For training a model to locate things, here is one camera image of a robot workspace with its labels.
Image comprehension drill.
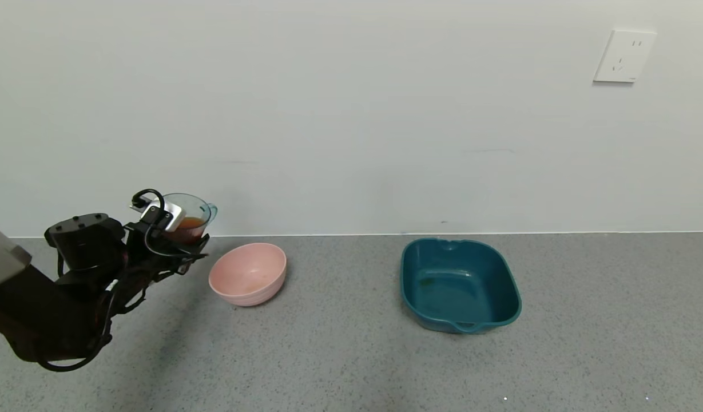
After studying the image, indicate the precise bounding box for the teal plastic basin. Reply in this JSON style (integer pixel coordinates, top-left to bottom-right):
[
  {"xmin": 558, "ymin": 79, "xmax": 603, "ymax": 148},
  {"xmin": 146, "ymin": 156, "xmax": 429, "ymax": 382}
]
[{"xmin": 400, "ymin": 238, "xmax": 522, "ymax": 334}]

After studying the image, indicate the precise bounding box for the pink plastic bowl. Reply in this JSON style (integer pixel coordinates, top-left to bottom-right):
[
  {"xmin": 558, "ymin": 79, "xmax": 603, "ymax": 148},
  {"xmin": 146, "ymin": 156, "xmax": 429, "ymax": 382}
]
[{"xmin": 208, "ymin": 243, "xmax": 287, "ymax": 307}]

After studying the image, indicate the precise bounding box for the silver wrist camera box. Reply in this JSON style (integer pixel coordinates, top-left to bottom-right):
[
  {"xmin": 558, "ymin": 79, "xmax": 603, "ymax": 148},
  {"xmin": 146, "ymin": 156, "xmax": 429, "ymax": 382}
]
[{"xmin": 141, "ymin": 199, "xmax": 185, "ymax": 232}]

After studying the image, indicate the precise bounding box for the translucent teal ribbed cup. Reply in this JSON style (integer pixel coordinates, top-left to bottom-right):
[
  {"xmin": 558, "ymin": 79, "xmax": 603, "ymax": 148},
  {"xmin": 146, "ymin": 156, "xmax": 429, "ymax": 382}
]
[{"xmin": 157, "ymin": 193, "xmax": 218, "ymax": 245}]

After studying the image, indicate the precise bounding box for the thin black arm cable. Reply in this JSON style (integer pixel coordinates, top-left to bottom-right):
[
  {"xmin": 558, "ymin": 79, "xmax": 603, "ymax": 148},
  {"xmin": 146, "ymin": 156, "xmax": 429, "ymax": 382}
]
[{"xmin": 35, "ymin": 280, "xmax": 114, "ymax": 373}]

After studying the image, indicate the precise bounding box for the black camera cable loop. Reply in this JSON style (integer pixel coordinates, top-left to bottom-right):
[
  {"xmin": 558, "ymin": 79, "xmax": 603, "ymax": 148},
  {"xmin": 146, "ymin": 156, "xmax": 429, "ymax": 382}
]
[{"xmin": 131, "ymin": 188, "xmax": 183, "ymax": 259}]

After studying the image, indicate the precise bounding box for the white wall socket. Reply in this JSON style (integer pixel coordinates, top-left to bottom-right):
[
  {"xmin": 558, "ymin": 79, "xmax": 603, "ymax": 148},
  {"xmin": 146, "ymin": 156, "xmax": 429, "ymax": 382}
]
[{"xmin": 593, "ymin": 30, "xmax": 657, "ymax": 84}]

